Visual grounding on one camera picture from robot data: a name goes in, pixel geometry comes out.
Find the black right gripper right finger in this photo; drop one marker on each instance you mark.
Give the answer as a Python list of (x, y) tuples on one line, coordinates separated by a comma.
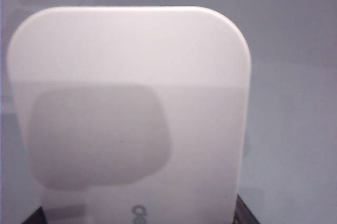
[(243, 208)]

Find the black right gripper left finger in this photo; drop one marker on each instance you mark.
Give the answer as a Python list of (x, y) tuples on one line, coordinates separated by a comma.
[(35, 216)]

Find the white whiteboard eraser black felt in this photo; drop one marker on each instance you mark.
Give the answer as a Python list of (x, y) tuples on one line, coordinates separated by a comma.
[(131, 89)]

